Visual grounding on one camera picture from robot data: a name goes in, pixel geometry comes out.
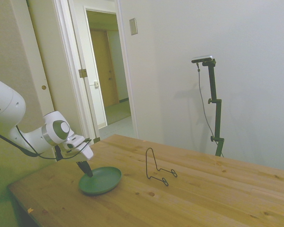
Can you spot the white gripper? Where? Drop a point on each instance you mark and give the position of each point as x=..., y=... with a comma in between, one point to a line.
x=86, y=153

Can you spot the green round plate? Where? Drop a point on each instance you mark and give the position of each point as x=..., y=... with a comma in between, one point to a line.
x=101, y=182

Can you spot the door latch plate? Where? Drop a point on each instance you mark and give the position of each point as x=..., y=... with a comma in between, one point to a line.
x=96, y=84

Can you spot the wooden hallway door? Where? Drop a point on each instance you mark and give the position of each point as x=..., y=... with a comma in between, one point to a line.
x=101, y=71

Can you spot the white door with knob hole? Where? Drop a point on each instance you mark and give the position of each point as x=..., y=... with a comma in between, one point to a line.
x=42, y=47

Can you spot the black camera stand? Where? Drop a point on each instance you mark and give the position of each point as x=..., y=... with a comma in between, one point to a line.
x=217, y=118

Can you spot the white door frame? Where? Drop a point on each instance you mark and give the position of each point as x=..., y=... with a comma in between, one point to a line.
x=65, y=28

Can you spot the beige wall switch plate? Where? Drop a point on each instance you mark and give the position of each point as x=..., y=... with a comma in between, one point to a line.
x=133, y=26

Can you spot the silver exterior camera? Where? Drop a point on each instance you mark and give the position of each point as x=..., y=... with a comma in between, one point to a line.
x=202, y=58

